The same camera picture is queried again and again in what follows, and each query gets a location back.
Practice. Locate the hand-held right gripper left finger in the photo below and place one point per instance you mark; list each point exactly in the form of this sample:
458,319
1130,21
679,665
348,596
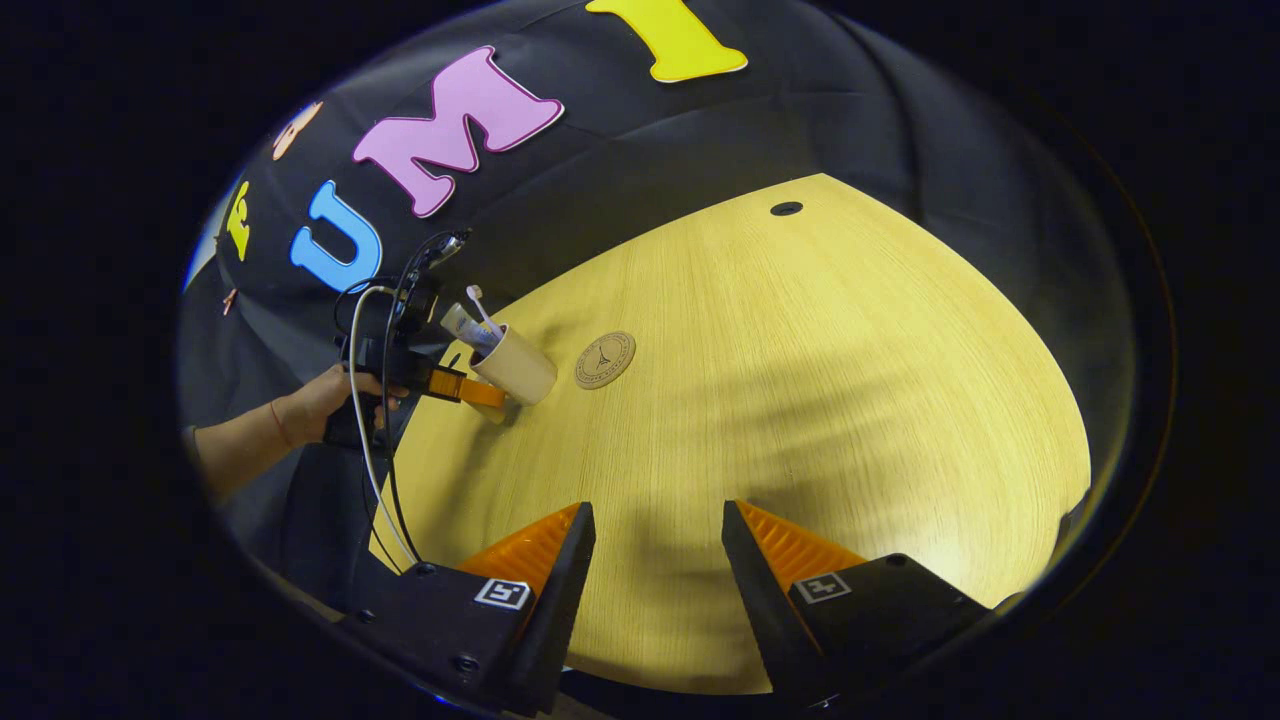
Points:
555,590

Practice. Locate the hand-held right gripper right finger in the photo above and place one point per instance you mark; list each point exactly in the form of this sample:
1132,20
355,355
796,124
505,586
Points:
760,590

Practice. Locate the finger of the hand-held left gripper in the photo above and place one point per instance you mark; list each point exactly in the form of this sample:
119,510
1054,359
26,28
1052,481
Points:
470,390

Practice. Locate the white toothpaste tube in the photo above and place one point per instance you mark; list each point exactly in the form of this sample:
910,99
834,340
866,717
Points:
462,325

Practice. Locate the white toothbrush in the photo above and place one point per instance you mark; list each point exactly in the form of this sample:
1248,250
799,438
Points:
478,305

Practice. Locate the round cork coaster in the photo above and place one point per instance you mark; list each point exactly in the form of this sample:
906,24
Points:
605,360

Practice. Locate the wooden desktop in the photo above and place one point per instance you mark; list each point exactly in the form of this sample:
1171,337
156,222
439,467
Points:
800,400

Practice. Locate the small orange clip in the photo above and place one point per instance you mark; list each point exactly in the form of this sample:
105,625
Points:
229,301

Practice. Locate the black backdrop cloth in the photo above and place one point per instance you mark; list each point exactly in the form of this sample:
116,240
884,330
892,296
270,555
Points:
650,140

